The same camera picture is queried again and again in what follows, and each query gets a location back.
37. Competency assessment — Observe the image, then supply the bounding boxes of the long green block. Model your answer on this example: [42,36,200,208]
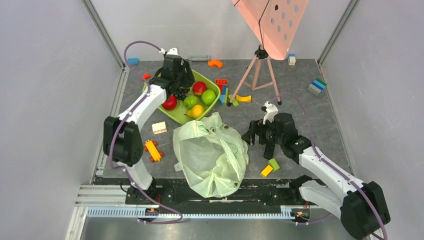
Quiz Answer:
[228,94,239,107]

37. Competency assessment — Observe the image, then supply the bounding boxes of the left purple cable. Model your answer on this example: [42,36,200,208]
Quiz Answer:
[108,40,184,225]

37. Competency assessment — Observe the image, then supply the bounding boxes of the purple cable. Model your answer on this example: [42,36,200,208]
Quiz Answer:
[108,40,184,225]
[268,92,389,240]

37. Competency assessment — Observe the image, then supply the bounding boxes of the green fake apple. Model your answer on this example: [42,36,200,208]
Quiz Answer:
[200,89,217,106]

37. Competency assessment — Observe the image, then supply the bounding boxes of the yellow wooden block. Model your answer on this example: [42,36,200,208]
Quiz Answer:
[260,165,274,178]

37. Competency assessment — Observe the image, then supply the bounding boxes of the grey metal handle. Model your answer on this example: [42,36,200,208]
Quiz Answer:
[188,55,211,63]

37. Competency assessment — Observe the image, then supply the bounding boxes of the blue green toy block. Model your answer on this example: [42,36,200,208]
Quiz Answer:
[218,85,229,106]

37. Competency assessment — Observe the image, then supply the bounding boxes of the pink perforated board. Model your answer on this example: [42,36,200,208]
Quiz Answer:
[232,0,309,61]

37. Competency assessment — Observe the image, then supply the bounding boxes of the red round block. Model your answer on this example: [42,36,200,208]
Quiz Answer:
[141,73,152,81]

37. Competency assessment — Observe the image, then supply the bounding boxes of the white toy brick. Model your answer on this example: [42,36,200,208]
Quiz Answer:
[151,121,168,135]

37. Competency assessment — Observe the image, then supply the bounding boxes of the orange small toy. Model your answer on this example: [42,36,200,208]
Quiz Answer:
[143,140,164,163]

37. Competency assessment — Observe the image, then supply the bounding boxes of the stacked grey blue green bricks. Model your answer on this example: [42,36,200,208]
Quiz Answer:
[307,78,327,96]

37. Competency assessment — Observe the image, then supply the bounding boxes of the orange arch block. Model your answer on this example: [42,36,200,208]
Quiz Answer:
[207,59,224,68]

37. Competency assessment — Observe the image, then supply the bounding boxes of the green fake cabbage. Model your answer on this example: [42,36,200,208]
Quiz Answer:
[183,94,199,110]

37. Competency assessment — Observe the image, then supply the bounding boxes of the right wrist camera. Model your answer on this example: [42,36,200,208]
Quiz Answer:
[261,101,279,125]

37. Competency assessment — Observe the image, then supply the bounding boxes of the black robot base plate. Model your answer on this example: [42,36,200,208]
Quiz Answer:
[92,177,323,216]

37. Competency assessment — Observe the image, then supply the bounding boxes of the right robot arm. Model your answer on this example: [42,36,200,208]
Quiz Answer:
[242,112,391,240]

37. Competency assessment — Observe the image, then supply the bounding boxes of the green plastic basin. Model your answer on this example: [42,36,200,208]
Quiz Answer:
[158,70,222,125]

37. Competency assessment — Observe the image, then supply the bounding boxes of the pink tripod stand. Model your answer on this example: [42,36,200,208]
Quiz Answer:
[226,44,282,107]

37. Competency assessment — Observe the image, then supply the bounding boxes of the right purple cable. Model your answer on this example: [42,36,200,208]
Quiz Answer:
[268,92,389,240]

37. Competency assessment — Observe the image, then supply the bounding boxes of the light green wooden block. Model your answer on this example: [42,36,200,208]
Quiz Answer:
[268,158,280,172]

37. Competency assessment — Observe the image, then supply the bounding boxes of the pale green plastic bag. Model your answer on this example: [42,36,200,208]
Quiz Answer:
[172,112,249,198]

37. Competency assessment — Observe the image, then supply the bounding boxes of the white blue small block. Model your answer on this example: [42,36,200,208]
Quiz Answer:
[287,53,296,66]

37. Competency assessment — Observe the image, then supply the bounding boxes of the red fake pomegranate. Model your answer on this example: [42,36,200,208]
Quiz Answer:
[192,81,208,96]

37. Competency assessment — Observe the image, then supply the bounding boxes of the blue toy brick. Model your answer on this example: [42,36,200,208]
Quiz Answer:
[127,57,140,66]

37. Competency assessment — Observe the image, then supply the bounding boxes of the yellow arch block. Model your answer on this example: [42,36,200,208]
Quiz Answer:
[235,95,252,103]

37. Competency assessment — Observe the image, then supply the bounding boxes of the red toy brick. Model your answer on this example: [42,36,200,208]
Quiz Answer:
[215,78,228,94]

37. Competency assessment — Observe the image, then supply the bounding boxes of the dark fake grape bunch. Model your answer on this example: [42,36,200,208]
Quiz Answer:
[174,87,190,101]

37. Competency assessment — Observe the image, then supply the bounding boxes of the red fake tomato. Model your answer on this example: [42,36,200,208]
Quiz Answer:
[161,95,178,111]

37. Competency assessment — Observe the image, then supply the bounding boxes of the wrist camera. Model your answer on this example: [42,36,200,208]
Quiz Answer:
[261,101,279,125]
[159,47,180,57]

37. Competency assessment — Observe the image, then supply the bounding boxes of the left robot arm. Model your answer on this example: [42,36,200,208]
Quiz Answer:
[102,54,195,204]

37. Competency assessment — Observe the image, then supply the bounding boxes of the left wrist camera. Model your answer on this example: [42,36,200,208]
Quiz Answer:
[159,47,180,57]

